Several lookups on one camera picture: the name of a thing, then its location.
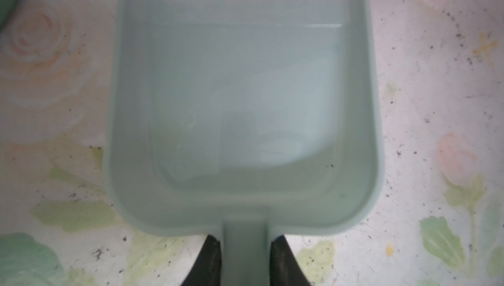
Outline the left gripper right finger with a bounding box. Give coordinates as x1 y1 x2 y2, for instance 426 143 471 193
270 236 311 286

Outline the grey-blue dustpan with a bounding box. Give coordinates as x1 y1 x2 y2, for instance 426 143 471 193
103 0 385 285

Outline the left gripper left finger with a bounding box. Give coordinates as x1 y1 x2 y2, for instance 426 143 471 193
181 235 222 286

